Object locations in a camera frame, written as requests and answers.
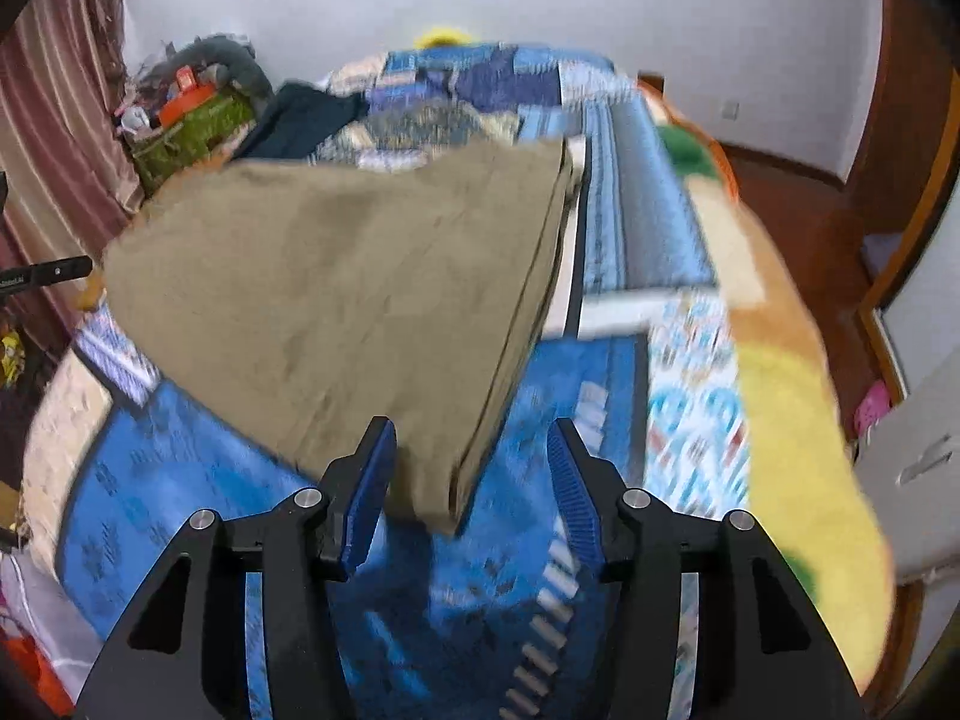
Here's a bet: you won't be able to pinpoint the olive khaki pants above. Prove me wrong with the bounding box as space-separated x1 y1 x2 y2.
104 140 578 535

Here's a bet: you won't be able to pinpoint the striped red beige curtain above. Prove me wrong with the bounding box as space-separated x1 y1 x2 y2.
0 0 145 361

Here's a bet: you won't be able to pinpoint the blue patchwork bedspread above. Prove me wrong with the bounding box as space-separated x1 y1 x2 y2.
23 44 750 718

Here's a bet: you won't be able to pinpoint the green storage bag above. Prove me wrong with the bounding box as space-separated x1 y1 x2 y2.
127 89 254 197

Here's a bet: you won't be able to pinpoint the orange yellow fleece blanket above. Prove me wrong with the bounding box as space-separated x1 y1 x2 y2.
638 85 895 689

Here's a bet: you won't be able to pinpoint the orange box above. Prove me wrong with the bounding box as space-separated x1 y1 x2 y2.
158 65 217 128

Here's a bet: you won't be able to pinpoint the grey plush toy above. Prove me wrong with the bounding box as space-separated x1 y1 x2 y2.
148 34 274 101

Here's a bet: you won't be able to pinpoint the dark teal folded garment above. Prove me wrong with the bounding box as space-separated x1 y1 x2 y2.
231 82 370 161

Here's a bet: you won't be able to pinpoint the yellow curved foam tube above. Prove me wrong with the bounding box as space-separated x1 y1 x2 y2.
415 26 475 50

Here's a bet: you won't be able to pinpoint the white wall outlet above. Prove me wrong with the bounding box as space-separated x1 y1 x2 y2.
721 101 740 121

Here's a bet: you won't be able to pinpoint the wooden bed post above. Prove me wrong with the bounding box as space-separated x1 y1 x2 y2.
638 71 665 96

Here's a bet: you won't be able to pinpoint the wooden door frame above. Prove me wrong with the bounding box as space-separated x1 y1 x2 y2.
846 0 958 403

